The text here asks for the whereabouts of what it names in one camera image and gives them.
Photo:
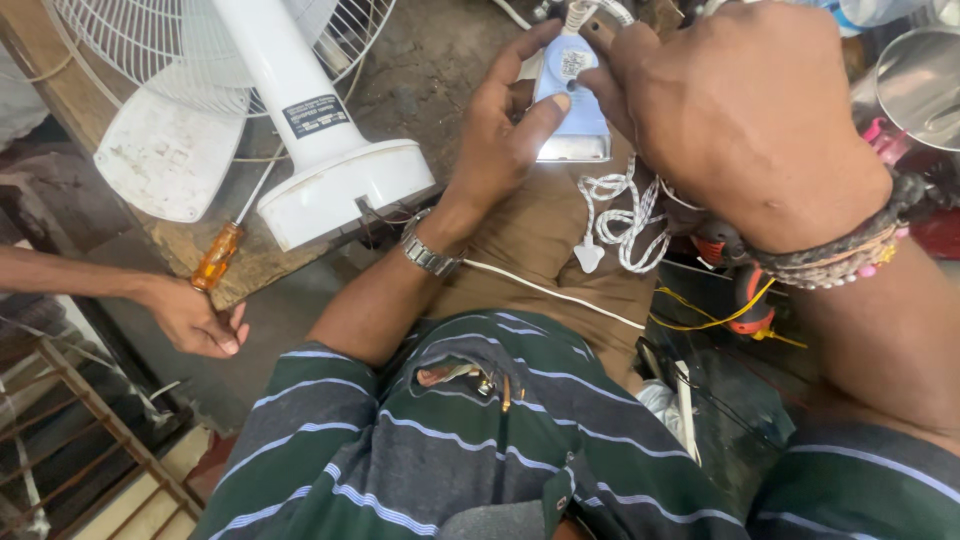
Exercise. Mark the person's right hand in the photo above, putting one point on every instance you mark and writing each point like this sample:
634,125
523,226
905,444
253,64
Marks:
742,120

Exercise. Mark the person's left hand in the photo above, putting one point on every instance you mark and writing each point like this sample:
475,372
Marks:
487,150

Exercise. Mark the blue and white clothes iron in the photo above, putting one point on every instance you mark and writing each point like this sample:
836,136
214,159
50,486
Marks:
581,131

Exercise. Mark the brown trousers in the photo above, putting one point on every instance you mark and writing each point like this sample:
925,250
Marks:
540,225

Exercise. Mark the silver metal wristwatch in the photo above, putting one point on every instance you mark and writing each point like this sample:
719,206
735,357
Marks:
427,253

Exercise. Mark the pink plastic part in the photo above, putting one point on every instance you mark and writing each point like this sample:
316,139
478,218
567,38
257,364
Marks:
885,142

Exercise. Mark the clear plastic bottle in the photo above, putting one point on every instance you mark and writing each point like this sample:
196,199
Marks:
870,11

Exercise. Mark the white table fan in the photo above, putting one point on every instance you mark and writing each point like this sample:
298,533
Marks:
315,142

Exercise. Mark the red and black power tool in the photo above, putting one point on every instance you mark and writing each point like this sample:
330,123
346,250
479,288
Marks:
750,300

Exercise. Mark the steel pot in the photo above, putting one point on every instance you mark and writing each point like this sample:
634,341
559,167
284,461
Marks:
919,82

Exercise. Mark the pen with gold clip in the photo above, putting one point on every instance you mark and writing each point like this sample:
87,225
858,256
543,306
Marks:
506,394

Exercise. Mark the white plastic bag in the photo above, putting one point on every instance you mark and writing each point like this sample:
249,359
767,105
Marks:
660,405

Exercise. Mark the white plastic strip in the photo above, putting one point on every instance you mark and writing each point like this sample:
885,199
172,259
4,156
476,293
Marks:
688,412

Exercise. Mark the green grey striped shirt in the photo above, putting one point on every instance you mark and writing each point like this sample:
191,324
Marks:
450,465

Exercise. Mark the white plastic fan blade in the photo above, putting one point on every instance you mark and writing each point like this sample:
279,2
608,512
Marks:
169,161

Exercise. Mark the rusty metal rack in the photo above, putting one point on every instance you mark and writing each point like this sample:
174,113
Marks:
97,435

